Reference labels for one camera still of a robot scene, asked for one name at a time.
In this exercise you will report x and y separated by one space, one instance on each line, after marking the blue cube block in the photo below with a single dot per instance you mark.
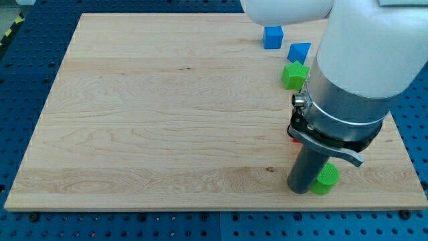
272 37

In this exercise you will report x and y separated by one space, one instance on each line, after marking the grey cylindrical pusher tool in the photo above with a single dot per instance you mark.
305 170

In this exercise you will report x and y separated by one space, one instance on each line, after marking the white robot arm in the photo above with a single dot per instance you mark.
369 54

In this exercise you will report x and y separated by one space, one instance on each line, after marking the green star block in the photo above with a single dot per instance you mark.
294 75

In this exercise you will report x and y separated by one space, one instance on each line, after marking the green cylinder block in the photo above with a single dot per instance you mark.
326 179

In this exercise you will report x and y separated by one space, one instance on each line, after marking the light wooden board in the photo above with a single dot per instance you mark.
187 112

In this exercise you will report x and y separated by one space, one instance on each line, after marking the blue triangle block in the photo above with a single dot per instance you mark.
298 52

